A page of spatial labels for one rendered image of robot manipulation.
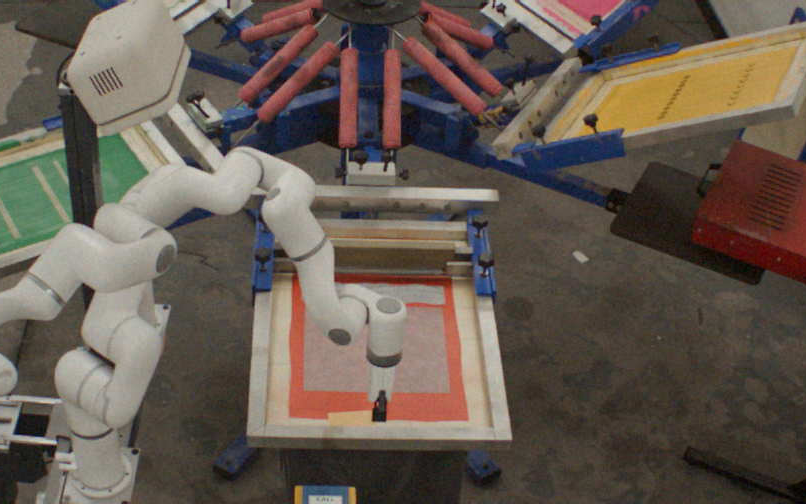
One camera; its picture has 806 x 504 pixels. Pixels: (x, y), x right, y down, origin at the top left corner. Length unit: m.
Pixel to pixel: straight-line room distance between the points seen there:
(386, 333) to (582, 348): 2.08
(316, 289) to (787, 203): 1.55
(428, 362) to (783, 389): 1.93
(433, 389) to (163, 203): 0.82
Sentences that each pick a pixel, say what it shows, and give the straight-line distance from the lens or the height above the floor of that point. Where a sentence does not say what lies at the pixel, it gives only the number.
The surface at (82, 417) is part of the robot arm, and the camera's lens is 2.26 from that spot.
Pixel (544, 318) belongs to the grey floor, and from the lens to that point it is 4.54.
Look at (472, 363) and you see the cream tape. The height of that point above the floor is 0.96.
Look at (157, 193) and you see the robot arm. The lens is 2.42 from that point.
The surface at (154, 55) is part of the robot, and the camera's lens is 1.98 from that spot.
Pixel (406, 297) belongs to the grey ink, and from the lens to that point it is 3.07.
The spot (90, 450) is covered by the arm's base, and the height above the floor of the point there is 1.26.
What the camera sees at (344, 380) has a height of 0.96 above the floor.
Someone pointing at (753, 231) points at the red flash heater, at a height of 1.10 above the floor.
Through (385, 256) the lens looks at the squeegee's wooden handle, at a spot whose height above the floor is 1.03.
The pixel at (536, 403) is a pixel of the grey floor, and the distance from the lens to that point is 4.21.
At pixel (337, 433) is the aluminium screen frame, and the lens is 2.69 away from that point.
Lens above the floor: 2.97
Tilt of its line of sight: 39 degrees down
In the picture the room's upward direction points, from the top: 5 degrees clockwise
